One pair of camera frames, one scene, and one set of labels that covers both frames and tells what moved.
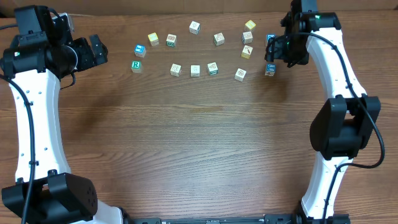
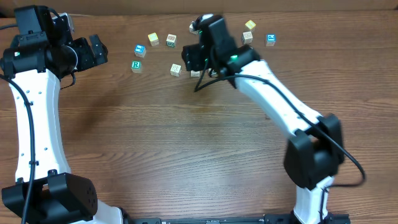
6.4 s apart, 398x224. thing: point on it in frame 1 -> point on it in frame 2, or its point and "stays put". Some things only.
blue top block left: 140,50 stays put
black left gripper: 89,58 stays put
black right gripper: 275,53 -> 192,56
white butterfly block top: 194,27 stays put
